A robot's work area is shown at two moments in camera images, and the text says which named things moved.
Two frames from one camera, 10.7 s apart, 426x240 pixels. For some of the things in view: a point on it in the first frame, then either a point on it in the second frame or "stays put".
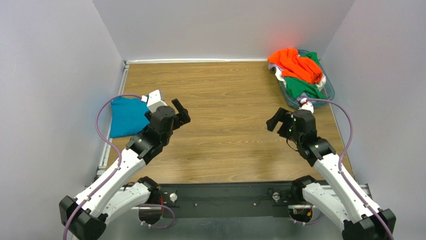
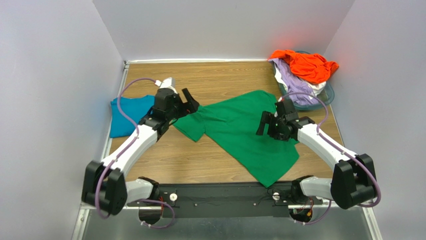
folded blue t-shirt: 127,116 stays put
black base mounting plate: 226,200 stays put
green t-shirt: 295,86 → 231,126
